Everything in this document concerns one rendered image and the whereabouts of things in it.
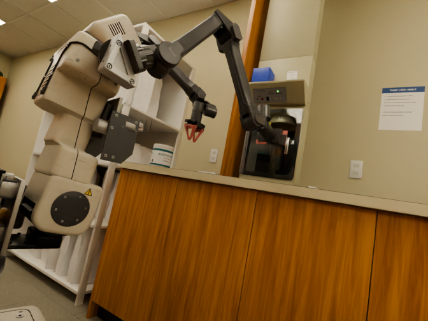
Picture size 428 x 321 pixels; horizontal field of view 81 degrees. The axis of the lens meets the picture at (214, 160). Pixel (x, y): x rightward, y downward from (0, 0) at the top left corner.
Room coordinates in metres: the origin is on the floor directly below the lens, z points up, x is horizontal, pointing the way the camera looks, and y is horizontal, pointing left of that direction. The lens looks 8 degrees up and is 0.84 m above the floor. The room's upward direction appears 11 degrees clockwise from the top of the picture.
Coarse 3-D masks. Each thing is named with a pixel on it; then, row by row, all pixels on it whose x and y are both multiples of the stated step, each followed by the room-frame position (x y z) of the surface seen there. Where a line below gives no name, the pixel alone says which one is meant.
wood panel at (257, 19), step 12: (252, 0) 1.44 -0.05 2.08; (264, 0) 1.52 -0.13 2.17; (252, 12) 1.43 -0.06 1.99; (264, 12) 1.55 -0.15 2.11; (252, 24) 1.43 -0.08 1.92; (264, 24) 1.58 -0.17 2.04; (252, 36) 1.46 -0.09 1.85; (252, 48) 1.48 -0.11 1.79; (252, 60) 1.50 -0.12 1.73; (252, 72) 1.53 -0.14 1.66; (228, 132) 1.44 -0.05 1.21; (240, 132) 1.52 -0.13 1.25; (228, 144) 1.43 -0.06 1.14; (240, 144) 1.54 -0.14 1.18; (228, 156) 1.43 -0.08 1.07; (240, 156) 1.57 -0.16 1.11; (228, 168) 1.45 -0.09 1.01
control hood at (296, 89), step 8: (280, 80) 1.27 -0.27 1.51; (288, 80) 1.25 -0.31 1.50; (296, 80) 1.23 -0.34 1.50; (304, 80) 1.22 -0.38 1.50; (256, 88) 1.36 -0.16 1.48; (264, 88) 1.34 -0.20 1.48; (288, 88) 1.28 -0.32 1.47; (296, 88) 1.26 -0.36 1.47; (304, 88) 1.24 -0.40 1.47; (288, 96) 1.31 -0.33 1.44; (296, 96) 1.28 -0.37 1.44; (304, 96) 1.27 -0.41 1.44; (272, 104) 1.39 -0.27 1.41; (280, 104) 1.36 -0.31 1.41; (288, 104) 1.34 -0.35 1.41; (296, 104) 1.32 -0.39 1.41; (304, 104) 1.30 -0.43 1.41
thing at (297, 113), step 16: (272, 112) 1.39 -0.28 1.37; (288, 112) 1.34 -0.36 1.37; (288, 128) 1.33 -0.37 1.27; (256, 144) 1.42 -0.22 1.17; (272, 144) 1.37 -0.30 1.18; (256, 160) 1.41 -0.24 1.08; (272, 160) 1.37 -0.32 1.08; (288, 160) 1.32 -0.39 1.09; (272, 176) 1.36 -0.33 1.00; (288, 176) 1.31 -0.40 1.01
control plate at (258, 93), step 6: (258, 90) 1.37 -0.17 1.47; (264, 90) 1.35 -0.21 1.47; (270, 90) 1.33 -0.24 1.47; (276, 90) 1.31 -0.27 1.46; (282, 90) 1.30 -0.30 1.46; (258, 96) 1.39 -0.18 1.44; (264, 96) 1.37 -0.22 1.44; (270, 96) 1.35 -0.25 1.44; (276, 96) 1.34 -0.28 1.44; (282, 96) 1.32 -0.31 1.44; (258, 102) 1.41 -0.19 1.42; (264, 102) 1.39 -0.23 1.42; (270, 102) 1.38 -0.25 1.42; (276, 102) 1.36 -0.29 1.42; (282, 102) 1.34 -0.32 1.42
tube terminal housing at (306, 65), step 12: (276, 60) 1.42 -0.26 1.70; (288, 60) 1.38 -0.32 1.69; (300, 60) 1.34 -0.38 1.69; (312, 60) 1.31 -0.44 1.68; (276, 72) 1.41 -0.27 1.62; (300, 72) 1.34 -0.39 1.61; (312, 72) 1.35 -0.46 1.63; (312, 84) 1.38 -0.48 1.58; (300, 132) 1.31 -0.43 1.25; (300, 144) 1.31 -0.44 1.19; (300, 156) 1.35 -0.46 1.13; (300, 168) 1.38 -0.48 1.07; (264, 180) 1.39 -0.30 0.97; (276, 180) 1.36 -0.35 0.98; (288, 180) 1.33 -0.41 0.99
